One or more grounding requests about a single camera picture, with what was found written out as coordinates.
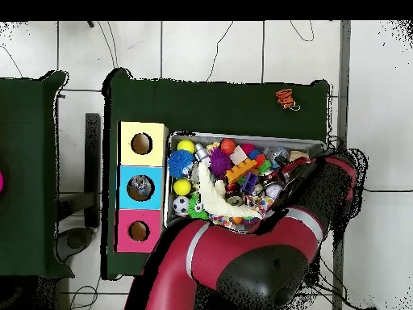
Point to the cream knitted cloth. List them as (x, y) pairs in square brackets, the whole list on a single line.
[(213, 194)]

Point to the orange toy building block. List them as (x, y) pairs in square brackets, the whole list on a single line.
[(241, 170)]

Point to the colourful patterned cloth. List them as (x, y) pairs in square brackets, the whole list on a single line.
[(263, 203)]

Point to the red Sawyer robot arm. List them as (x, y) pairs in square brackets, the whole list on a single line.
[(258, 258)]

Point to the shallow clear mesh bin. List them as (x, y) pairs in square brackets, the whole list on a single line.
[(173, 168)]

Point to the wooden box with three holes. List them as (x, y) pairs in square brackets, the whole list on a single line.
[(129, 219)]

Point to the purple spiky ball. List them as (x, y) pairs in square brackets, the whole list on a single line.
[(220, 163)]

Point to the silver metal pipe fitting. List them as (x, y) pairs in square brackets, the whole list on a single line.
[(201, 152)]

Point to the large blue spiky ball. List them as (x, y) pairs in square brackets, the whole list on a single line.
[(180, 164)]

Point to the yellow ball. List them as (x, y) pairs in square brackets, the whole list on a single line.
[(182, 187), (186, 146)]

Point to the orange ball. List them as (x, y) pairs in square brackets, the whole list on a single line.
[(228, 146)]

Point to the small soccer ball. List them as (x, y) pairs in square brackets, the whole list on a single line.
[(181, 205)]

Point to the purple toy building block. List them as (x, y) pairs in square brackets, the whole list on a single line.
[(250, 183)]

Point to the white baseball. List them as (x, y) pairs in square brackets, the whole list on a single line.
[(273, 190)]

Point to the dark green table cloth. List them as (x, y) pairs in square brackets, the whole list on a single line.
[(226, 103), (29, 181)]

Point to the orange tiger striped toy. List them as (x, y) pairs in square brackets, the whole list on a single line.
[(285, 97)]

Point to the pink round object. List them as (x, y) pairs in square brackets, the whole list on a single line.
[(1, 182)]

